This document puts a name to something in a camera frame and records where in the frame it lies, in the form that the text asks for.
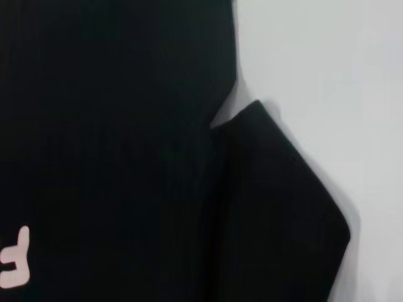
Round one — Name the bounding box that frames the black shirt with FREE print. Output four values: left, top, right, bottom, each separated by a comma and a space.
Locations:
0, 0, 351, 302

